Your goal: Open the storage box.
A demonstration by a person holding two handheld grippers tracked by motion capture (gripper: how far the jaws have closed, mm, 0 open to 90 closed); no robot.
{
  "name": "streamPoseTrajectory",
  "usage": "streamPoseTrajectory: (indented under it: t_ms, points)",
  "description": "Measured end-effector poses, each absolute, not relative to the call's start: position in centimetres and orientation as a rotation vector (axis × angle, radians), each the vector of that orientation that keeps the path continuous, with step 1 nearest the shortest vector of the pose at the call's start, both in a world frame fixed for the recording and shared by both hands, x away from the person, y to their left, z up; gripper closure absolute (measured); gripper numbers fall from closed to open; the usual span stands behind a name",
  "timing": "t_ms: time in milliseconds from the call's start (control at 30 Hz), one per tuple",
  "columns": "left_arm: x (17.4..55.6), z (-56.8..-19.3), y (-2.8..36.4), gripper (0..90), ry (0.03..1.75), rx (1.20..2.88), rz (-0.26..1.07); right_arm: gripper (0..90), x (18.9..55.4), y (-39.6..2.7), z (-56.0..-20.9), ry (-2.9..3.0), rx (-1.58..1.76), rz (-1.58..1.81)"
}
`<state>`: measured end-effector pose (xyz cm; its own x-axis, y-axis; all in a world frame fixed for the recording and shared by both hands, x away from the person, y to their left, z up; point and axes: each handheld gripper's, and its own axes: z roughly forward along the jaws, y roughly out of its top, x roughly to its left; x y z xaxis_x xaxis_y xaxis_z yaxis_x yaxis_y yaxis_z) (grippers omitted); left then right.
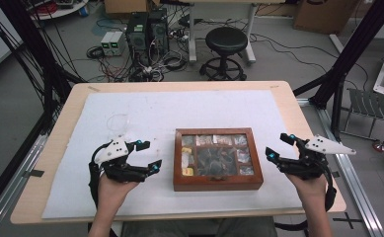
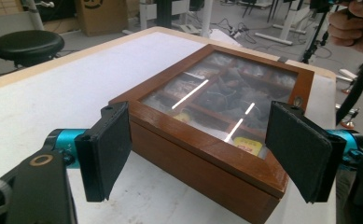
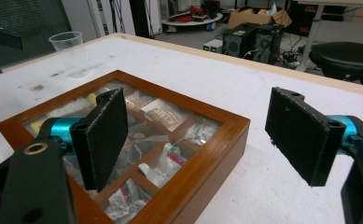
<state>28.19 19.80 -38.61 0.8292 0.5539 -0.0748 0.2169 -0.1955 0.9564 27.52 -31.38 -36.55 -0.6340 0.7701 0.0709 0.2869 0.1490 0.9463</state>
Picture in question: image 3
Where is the black computer tower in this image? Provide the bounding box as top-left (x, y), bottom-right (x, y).
top-left (222, 22), bottom-right (260, 59)
top-left (253, 23), bottom-right (286, 65)

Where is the white packet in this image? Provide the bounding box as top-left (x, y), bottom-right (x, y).
top-left (47, 97), bottom-right (93, 119)

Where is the wooden tea box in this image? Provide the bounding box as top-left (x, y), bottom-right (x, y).
top-left (0, 69), bottom-right (252, 224)

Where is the white green sachet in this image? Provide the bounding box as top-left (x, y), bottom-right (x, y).
top-left (184, 116), bottom-right (221, 147)

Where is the white felt mat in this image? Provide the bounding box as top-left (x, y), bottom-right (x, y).
top-left (0, 35), bottom-right (363, 224)

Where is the white metal desk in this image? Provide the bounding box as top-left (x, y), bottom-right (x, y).
top-left (295, 0), bottom-right (363, 73)

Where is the red cable coil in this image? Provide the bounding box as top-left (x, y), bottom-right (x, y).
top-left (171, 5), bottom-right (209, 23)

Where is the black frame post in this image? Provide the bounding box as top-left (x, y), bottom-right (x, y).
top-left (128, 0), bottom-right (155, 39)

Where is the bunch of red white sachets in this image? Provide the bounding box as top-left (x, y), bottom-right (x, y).
top-left (137, 142), bottom-right (188, 189)
top-left (104, 177), bottom-right (153, 224)

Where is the clear plastic cup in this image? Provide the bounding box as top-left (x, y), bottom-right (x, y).
top-left (48, 31), bottom-right (91, 78)

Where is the open cardboard box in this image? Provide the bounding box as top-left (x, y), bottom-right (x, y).
top-left (226, 6), bottom-right (293, 31)

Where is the tangle of floor cables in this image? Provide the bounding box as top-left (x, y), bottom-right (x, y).
top-left (276, 34), bottom-right (309, 69)

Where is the black round stool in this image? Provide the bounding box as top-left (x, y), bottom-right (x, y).
top-left (308, 41), bottom-right (363, 87)

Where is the yellow label packet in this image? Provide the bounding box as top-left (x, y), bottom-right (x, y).
top-left (29, 119), bottom-right (51, 135)

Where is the white power supply unit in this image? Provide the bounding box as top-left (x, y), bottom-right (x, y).
top-left (211, 38), bottom-right (224, 54)
top-left (202, 39), bottom-right (215, 53)

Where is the round white wheeled platform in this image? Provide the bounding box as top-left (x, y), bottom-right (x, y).
top-left (161, 11), bottom-right (224, 33)

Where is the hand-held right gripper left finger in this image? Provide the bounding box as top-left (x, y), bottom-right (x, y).
top-left (49, 88), bottom-right (129, 193)

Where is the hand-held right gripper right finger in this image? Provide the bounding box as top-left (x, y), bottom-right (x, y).
top-left (264, 87), bottom-right (359, 188)

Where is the brown print sachet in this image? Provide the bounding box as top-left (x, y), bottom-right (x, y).
top-left (124, 90), bottom-right (155, 114)
top-left (141, 98), bottom-right (192, 133)

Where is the pile of pyramid tea bags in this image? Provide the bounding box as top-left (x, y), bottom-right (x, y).
top-left (112, 120), bottom-right (174, 186)

